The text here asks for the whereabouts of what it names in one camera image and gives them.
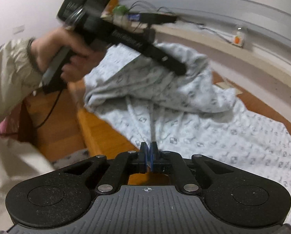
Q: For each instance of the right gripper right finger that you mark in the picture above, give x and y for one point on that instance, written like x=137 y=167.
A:
x=174 y=166

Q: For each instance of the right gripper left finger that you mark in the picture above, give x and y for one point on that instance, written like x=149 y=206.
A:
x=121 y=168

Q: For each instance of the white patterned garment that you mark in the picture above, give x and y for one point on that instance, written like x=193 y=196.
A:
x=187 y=114

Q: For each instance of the person's left hand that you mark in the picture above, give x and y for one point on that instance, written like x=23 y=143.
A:
x=77 y=58

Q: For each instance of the blue packet on sill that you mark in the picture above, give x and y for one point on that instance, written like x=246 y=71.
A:
x=134 y=17

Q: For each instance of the black box on sill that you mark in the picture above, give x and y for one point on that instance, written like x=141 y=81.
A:
x=157 y=18

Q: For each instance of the black power adapter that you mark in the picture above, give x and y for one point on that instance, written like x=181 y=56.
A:
x=149 y=33

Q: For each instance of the pink tissue box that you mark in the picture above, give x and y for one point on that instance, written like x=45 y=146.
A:
x=7 y=126

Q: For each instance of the glass jar orange label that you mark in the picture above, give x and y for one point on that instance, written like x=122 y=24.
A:
x=239 y=36

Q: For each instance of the beige window sill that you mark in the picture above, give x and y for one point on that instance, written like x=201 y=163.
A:
x=277 y=67

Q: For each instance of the grey window blind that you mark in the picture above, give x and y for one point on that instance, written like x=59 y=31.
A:
x=221 y=9

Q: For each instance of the beige cable grommet plate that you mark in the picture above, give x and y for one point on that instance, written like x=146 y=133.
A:
x=224 y=85

